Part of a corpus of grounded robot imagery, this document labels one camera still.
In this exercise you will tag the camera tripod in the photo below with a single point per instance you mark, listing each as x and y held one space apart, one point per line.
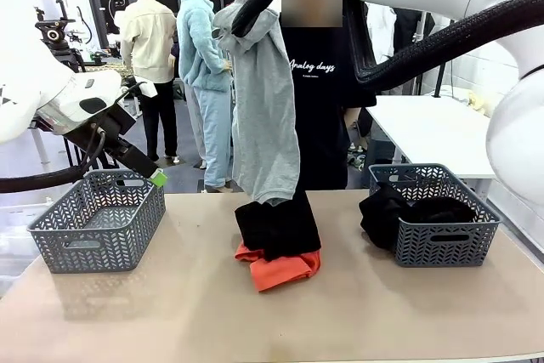
53 33

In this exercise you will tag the white side table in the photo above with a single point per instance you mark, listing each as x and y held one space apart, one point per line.
425 133

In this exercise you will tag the person's left forearm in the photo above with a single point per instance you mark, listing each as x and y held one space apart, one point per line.
353 117

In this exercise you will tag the grey sweatshirt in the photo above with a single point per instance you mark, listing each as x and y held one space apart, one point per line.
263 125

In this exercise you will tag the mannequin in white coat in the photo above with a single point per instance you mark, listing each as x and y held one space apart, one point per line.
380 31

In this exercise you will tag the mannequin in cream jacket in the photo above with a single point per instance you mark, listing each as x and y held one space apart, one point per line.
146 40

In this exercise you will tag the cream plush items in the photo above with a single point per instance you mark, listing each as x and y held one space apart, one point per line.
478 103

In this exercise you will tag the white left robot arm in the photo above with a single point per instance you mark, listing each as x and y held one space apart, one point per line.
76 99

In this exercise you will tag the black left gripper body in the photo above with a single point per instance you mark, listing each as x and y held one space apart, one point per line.
106 133

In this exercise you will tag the mannequin in light blue fleece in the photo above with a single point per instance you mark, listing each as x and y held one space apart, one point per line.
204 61

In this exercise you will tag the grey plastic lattice basket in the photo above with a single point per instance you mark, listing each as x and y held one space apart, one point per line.
446 244
98 227

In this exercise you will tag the table with patterned cloth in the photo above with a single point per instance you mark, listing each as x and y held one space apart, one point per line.
110 72

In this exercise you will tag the person in black t-shirt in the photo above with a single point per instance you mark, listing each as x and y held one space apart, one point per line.
323 125

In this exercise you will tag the orange t-shirt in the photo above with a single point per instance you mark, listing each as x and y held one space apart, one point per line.
280 271

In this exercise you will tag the black light stand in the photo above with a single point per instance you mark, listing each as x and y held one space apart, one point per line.
438 80

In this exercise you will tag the black garment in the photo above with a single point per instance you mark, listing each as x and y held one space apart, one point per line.
382 218
276 231

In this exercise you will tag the mannequin in black shirt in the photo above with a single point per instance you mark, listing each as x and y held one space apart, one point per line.
410 29

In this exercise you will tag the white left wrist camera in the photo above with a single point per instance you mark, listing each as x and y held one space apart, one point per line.
146 87

